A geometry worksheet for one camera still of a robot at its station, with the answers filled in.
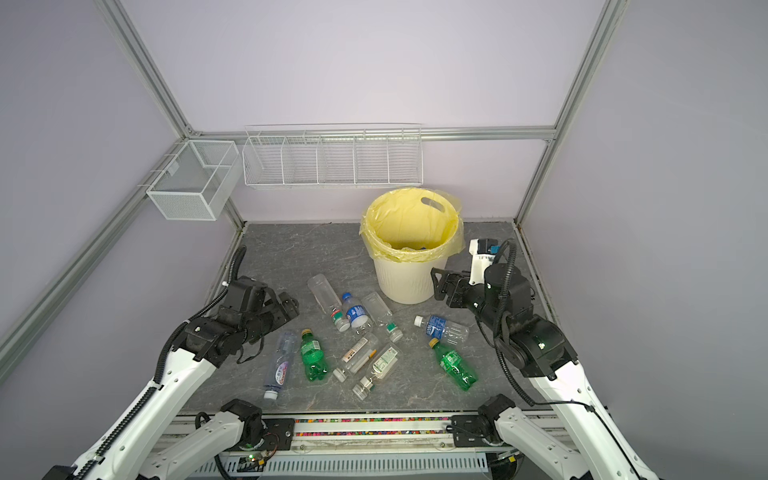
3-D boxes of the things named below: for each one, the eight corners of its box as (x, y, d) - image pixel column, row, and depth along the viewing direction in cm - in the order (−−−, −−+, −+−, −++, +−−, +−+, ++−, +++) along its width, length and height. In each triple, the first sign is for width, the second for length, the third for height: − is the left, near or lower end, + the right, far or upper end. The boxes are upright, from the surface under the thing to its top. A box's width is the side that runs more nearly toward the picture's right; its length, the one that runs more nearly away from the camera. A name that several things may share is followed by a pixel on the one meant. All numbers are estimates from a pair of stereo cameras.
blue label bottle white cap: (412, 340, 91) (412, 332, 87) (414, 320, 95) (415, 312, 91) (465, 349, 89) (469, 342, 85) (466, 328, 93) (469, 320, 89)
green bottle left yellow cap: (313, 385, 83) (307, 379, 78) (299, 337, 92) (293, 329, 87) (332, 376, 84) (328, 370, 80) (316, 330, 93) (312, 322, 89)
